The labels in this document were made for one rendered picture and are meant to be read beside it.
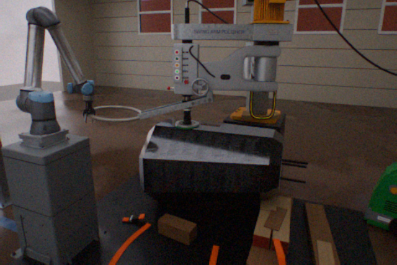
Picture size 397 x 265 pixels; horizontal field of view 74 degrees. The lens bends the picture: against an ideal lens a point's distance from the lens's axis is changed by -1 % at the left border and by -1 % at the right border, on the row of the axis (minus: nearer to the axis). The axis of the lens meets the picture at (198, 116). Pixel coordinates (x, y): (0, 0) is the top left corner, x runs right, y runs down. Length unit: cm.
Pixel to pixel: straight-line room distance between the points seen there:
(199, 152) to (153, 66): 759
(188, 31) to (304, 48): 629
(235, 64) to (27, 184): 171
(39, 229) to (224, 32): 195
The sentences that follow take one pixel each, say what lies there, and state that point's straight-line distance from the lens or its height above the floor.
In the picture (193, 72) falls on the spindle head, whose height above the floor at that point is 129.
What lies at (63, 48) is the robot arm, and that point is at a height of 148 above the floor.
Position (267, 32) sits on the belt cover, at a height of 161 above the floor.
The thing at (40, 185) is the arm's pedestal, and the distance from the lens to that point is 200.
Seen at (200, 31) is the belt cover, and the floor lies 161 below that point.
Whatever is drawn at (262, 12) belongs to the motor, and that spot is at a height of 176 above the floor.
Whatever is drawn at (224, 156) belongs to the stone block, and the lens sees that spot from 216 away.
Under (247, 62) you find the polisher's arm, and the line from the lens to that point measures 289.
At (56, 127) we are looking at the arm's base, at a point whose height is 96.
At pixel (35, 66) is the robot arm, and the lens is 219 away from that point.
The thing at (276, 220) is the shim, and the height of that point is 22.
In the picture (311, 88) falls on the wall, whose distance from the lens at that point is 832.
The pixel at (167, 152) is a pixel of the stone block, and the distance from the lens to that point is 229.
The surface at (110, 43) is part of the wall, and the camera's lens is 1065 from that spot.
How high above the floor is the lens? 150
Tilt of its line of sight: 15 degrees down
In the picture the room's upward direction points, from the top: 1 degrees clockwise
